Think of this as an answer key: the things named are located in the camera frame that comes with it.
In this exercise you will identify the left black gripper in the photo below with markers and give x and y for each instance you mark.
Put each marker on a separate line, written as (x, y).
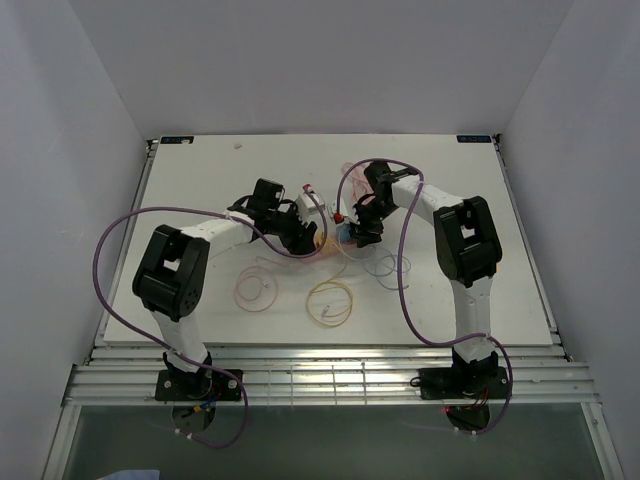
(301, 241)

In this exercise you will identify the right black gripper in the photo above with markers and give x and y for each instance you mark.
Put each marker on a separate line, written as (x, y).
(361, 232)

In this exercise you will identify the blue charger plug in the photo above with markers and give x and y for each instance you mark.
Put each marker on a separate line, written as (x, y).
(343, 233)

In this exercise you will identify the pink power strip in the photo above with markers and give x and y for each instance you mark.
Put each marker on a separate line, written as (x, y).
(350, 250)

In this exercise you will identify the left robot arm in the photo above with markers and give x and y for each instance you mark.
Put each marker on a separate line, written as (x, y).
(170, 278)

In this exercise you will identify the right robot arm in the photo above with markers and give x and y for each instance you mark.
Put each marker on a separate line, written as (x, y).
(467, 249)

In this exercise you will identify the right blue corner label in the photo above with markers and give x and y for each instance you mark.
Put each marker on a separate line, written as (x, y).
(475, 139)

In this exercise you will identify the blue corner label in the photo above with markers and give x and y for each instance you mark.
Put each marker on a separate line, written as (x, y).
(177, 140)
(475, 139)

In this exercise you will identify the left blue corner label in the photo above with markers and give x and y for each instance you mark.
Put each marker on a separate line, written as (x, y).
(177, 140)

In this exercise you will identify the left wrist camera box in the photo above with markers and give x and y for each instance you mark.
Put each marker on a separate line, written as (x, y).
(309, 203)

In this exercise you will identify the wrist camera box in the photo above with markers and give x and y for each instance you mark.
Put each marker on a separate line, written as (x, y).
(309, 203)
(339, 213)

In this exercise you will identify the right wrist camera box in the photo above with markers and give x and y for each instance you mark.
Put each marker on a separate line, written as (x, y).
(339, 213)

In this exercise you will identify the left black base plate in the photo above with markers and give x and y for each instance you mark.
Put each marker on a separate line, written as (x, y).
(200, 386)

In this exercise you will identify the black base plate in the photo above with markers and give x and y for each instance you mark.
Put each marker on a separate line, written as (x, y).
(200, 386)
(446, 383)

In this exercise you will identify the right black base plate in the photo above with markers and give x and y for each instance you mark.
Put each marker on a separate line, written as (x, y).
(446, 383)

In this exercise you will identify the aluminium rail frame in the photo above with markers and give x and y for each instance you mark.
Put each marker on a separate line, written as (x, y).
(340, 373)

